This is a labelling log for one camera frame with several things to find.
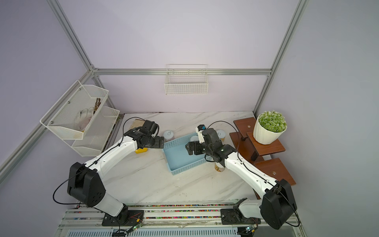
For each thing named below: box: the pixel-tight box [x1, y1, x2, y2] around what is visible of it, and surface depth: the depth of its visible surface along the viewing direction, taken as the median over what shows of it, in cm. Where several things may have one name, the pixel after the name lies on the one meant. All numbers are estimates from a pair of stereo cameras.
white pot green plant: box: [252, 110, 288, 145], surface depth 70 cm
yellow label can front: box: [189, 135, 199, 142], surface depth 101 cm
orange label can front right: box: [214, 161, 226, 173], surface depth 88 cm
